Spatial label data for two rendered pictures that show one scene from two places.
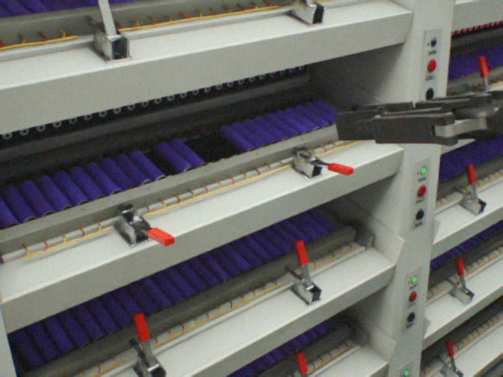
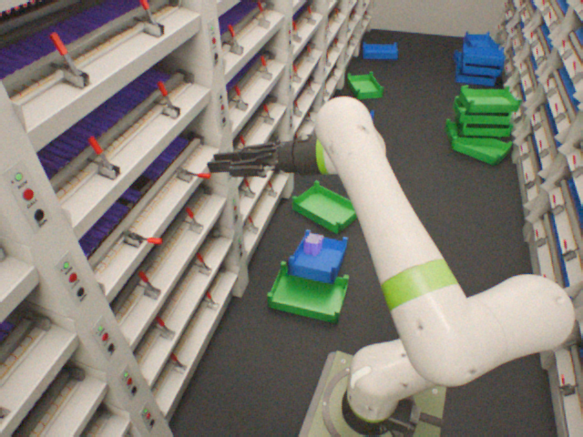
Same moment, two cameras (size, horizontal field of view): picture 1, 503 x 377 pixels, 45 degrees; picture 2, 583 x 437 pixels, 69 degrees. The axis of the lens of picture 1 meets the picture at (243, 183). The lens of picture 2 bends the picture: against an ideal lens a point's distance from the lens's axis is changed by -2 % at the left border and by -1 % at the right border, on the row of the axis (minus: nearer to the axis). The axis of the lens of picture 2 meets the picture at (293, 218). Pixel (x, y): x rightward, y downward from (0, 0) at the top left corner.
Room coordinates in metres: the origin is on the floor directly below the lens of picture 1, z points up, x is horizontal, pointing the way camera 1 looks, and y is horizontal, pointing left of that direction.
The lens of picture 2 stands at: (-0.21, 0.24, 1.48)
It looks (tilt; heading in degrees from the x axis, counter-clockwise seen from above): 42 degrees down; 325
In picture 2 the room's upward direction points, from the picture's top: 1 degrees counter-clockwise
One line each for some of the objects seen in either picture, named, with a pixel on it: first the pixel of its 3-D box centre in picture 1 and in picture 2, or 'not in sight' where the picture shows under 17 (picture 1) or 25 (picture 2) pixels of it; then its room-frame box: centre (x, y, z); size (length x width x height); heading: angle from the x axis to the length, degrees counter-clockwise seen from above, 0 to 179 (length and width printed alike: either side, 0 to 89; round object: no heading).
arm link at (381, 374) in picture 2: not in sight; (379, 381); (0.09, -0.23, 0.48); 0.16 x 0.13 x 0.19; 74
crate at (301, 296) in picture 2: not in sight; (308, 291); (0.69, -0.48, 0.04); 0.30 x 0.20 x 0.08; 38
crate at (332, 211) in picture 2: not in sight; (326, 206); (1.08, -0.89, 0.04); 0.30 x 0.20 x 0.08; 13
